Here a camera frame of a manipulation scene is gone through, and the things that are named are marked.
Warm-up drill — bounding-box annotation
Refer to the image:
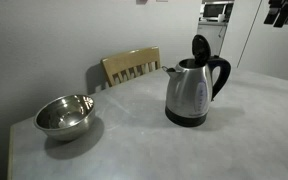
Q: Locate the stainless steel mixing bowl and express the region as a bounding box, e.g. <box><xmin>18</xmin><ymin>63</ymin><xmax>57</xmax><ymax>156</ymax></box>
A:
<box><xmin>33</xmin><ymin>93</ymin><xmax>97</xmax><ymax>142</ymax></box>

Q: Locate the wooden chair back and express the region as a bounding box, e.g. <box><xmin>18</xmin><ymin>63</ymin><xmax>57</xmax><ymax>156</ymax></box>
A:
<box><xmin>100</xmin><ymin>45</ymin><xmax>162</xmax><ymax>88</ymax></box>

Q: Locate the black kettle lid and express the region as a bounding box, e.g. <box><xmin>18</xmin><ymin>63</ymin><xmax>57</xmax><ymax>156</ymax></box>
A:
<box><xmin>191</xmin><ymin>34</ymin><xmax>212</xmax><ymax>67</ymax></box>

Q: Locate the white cabinet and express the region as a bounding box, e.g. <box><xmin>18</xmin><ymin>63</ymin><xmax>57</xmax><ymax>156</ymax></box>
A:
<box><xmin>197</xmin><ymin>21</ymin><xmax>229</xmax><ymax>56</ymax></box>

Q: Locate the microwave oven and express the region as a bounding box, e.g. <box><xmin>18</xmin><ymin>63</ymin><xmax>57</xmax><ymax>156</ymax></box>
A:
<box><xmin>201</xmin><ymin>1</ymin><xmax>235</xmax><ymax>22</ymax></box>

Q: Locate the stainless steel electric kettle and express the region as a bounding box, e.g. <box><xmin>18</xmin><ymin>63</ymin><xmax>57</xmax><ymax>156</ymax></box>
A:
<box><xmin>161</xmin><ymin>55</ymin><xmax>232</xmax><ymax>128</ymax></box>

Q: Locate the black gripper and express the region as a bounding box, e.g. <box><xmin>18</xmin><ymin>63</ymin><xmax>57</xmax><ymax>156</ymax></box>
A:
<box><xmin>263</xmin><ymin>0</ymin><xmax>288</xmax><ymax>29</ymax></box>

